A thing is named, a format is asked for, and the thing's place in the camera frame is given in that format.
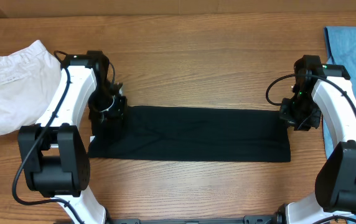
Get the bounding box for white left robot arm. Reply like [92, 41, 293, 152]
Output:
[12, 50, 127, 223]

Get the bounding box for black base frame rail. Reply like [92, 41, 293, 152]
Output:
[106, 212, 287, 224]

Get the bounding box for black t-shirt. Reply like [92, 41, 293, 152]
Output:
[88, 106, 291, 162]

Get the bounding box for folded white shorts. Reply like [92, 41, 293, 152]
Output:
[0, 40, 61, 136]

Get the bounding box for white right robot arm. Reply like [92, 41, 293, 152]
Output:
[272, 55, 356, 223]

